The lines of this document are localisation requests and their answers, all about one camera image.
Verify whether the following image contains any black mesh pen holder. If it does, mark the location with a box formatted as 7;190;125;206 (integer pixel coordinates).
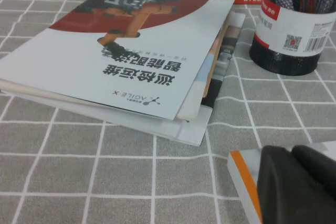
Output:
248;0;336;77

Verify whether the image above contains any stack of books underneath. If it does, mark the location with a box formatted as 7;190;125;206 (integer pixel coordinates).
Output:
0;13;247;147

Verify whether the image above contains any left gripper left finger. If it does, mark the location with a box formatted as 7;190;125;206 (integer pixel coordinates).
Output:
256;145;336;224

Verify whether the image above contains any tan-edged booklet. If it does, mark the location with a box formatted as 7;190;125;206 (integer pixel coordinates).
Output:
175;10;235;120

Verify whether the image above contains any orange-edged ROS book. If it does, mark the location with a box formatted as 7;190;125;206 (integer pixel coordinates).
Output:
227;141;336;224

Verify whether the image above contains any red white AgileX brochure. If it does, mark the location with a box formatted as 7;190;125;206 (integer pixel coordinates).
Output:
0;0;236;121

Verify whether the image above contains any grey white-grid tablecloth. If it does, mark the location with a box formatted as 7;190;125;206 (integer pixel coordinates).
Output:
0;0;336;224

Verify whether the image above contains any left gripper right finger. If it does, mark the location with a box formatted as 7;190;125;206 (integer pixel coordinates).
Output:
290;144;336;198

